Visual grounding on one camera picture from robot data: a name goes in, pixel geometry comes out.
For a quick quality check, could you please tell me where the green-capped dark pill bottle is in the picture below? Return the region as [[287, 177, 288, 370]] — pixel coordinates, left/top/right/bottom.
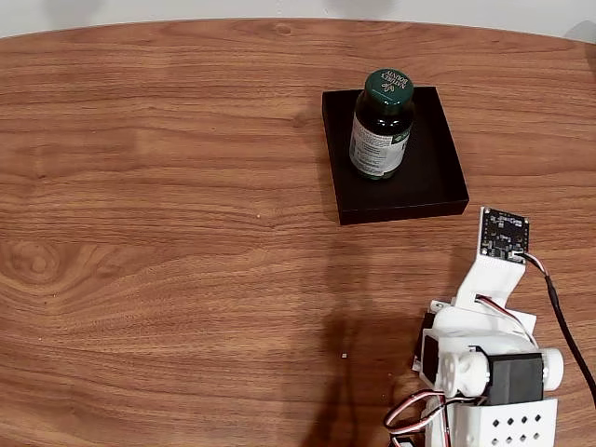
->
[[348, 68, 415, 182]]

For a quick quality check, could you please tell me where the shallow black box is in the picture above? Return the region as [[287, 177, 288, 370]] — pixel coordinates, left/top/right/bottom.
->
[[321, 86, 470, 226]]

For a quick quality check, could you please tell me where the gripper servo wire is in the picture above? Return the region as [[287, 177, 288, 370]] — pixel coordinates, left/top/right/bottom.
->
[[473, 293, 536, 348]]

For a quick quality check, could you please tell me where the black camera cable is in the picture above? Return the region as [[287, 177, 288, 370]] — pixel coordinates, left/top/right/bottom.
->
[[511, 251, 596, 406]]

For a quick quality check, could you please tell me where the wrist camera board with mount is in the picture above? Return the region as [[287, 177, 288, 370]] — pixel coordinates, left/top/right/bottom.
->
[[454, 206, 532, 312]]

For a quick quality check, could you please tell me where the looped red white black wire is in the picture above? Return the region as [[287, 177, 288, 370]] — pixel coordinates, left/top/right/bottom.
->
[[384, 390, 451, 439]]

